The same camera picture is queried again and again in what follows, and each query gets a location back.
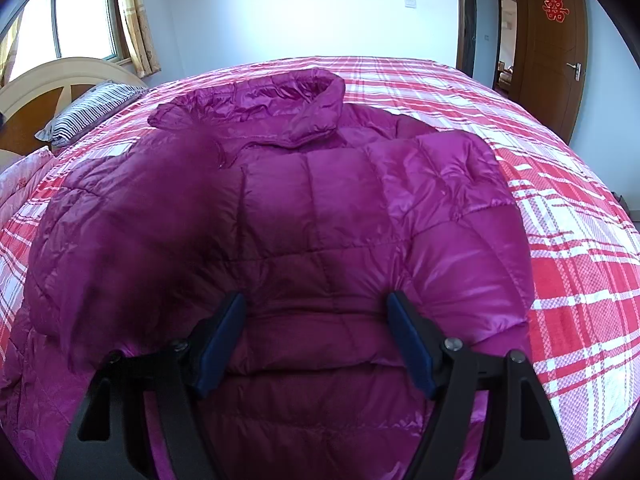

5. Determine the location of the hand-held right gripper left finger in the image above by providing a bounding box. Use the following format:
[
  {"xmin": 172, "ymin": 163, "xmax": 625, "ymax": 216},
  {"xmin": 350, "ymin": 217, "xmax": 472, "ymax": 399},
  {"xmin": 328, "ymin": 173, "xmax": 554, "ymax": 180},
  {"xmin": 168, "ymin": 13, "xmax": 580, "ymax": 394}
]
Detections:
[{"xmin": 54, "ymin": 291, "xmax": 248, "ymax": 480}]

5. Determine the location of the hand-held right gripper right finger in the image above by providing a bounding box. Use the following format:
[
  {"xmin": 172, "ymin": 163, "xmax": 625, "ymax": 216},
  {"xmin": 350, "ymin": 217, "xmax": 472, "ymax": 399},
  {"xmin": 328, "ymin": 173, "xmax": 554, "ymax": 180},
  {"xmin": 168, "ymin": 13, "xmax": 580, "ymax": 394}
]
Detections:
[{"xmin": 386, "ymin": 290, "xmax": 575, "ymax": 480}]

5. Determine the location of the purple puffer jacket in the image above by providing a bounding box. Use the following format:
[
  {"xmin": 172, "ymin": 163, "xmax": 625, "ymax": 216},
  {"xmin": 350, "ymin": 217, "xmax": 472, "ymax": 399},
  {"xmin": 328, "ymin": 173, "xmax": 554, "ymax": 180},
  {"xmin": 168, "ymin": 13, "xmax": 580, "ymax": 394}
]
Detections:
[{"xmin": 0, "ymin": 69, "xmax": 535, "ymax": 480}]

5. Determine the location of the red plaid bed sheet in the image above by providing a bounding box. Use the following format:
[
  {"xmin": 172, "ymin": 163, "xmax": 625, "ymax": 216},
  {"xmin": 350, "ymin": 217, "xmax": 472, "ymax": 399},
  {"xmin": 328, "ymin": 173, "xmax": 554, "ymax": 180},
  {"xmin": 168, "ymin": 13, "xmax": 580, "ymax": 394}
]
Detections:
[{"xmin": 0, "ymin": 55, "xmax": 640, "ymax": 480}]

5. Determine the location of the pink floral quilt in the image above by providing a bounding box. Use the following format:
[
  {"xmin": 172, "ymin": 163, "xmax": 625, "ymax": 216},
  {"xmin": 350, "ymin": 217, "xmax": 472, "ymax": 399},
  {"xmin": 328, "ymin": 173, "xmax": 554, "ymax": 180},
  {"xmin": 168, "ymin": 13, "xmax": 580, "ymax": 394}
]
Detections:
[{"xmin": 0, "ymin": 147, "xmax": 56, "ymax": 221}]

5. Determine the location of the striped pillow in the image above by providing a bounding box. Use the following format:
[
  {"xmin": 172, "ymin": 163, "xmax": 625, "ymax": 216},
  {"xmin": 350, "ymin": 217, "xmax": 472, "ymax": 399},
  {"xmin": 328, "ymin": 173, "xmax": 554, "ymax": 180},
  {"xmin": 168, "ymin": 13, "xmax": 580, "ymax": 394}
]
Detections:
[{"xmin": 35, "ymin": 81, "xmax": 151, "ymax": 148}]

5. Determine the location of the wooden headboard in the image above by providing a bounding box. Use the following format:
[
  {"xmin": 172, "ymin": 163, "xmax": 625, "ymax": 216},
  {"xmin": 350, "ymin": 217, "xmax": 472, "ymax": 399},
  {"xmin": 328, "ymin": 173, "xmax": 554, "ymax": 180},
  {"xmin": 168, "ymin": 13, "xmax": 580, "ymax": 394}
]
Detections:
[{"xmin": 0, "ymin": 56, "xmax": 148, "ymax": 161}]

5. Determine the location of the brown wooden door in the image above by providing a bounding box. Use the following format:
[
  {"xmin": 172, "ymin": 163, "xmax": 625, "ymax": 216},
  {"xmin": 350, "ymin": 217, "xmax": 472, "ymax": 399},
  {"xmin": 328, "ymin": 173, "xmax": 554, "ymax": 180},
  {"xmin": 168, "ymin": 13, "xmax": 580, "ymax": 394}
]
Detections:
[{"xmin": 515, "ymin": 0, "xmax": 588, "ymax": 143}]

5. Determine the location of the yellow curtain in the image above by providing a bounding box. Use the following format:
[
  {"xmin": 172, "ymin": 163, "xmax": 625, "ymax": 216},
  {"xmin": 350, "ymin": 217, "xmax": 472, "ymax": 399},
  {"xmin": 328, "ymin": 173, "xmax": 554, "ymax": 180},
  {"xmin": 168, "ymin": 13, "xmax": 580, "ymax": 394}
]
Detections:
[{"xmin": 114, "ymin": 0, "xmax": 162, "ymax": 78}]

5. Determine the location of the window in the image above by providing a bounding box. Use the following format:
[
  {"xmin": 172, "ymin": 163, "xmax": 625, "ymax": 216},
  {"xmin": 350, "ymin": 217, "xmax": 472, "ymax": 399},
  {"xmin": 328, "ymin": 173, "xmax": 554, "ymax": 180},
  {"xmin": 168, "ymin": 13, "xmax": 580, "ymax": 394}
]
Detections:
[{"xmin": 0, "ymin": 0, "xmax": 126, "ymax": 86}]

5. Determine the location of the red paper door decoration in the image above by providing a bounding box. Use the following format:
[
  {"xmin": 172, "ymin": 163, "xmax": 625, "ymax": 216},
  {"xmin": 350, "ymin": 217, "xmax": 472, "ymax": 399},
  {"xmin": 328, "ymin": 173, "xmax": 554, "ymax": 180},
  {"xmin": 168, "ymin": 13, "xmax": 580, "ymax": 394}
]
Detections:
[{"xmin": 542, "ymin": 0, "xmax": 571, "ymax": 23}]

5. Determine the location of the dark wooden door frame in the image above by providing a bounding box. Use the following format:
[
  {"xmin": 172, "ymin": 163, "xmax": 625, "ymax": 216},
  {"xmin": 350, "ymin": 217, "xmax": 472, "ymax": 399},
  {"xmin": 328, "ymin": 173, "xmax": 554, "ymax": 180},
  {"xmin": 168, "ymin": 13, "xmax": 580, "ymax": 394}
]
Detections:
[{"xmin": 456, "ymin": 0, "xmax": 478, "ymax": 78}]

